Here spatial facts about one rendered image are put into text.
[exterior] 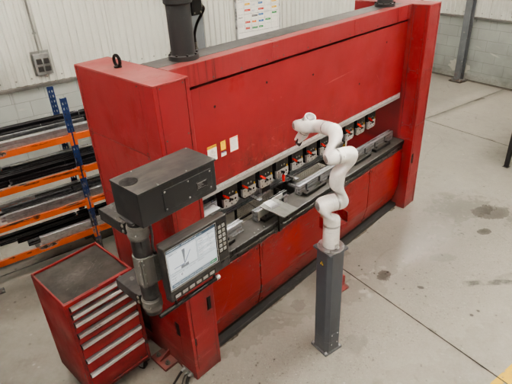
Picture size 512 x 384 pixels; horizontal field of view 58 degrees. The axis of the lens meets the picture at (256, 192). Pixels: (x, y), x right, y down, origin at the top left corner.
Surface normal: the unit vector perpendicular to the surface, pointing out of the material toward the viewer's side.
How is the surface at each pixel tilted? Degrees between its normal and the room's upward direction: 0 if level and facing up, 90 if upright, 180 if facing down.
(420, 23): 90
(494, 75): 90
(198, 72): 90
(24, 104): 90
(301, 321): 0
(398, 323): 0
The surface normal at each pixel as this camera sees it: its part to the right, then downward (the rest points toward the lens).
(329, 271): -0.17, 0.49
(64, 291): -0.04, -0.87
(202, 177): 0.73, 0.31
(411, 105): -0.68, 0.38
